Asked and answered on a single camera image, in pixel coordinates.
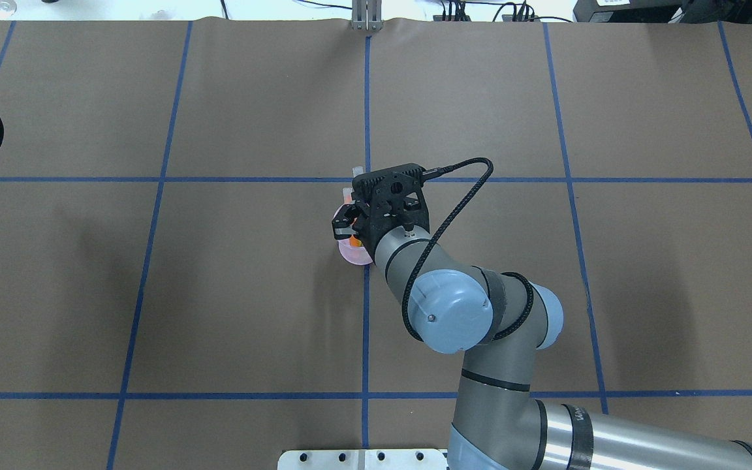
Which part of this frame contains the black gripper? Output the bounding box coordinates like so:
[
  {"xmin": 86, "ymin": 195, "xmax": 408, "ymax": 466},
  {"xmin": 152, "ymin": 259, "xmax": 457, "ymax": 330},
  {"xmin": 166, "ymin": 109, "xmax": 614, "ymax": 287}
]
[{"xmin": 332, "ymin": 196, "xmax": 430, "ymax": 249}]

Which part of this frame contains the purple marker pen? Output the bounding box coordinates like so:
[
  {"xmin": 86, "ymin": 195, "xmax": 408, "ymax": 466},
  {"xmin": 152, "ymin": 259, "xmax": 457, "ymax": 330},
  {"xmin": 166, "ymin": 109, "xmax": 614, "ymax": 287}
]
[{"xmin": 342, "ymin": 187, "xmax": 355, "ymax": 204}]

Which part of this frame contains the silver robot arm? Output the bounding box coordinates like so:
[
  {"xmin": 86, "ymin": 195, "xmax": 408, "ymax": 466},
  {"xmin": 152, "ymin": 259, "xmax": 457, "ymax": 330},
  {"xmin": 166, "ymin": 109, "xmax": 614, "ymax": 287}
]
[{"xmin": 332, "ymin": 196, "xmax": 752, "ymax": 469}]

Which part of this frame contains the black brown box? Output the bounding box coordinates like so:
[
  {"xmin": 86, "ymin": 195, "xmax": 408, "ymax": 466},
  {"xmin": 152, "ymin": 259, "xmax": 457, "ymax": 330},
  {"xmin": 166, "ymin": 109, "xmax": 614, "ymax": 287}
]
[{"xmin": 572, "ymin": 1, "xmax": 682, "ymax": 24}]

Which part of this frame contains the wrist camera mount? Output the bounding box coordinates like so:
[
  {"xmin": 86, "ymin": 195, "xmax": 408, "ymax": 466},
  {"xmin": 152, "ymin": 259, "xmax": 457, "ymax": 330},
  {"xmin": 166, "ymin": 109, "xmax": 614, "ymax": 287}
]
[{"xmin": 352, "ymin": 163, "xmax": 426, "ymax": 218}]

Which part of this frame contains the aluminium frame post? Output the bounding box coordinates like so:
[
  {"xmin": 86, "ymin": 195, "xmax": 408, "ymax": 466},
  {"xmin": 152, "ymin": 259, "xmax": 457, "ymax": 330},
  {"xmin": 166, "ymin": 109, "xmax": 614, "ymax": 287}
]
[{"xmin": 350, "ymin": 0, "xmax": 384, "ymax": 31}]

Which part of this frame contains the white camera pillar base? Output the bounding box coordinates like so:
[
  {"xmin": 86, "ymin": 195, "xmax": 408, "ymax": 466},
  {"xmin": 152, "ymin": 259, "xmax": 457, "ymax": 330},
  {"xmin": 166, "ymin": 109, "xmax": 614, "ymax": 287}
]
[{"xmin": 277, "ymin": 448, "xmax": 450, "ymax": 469}]

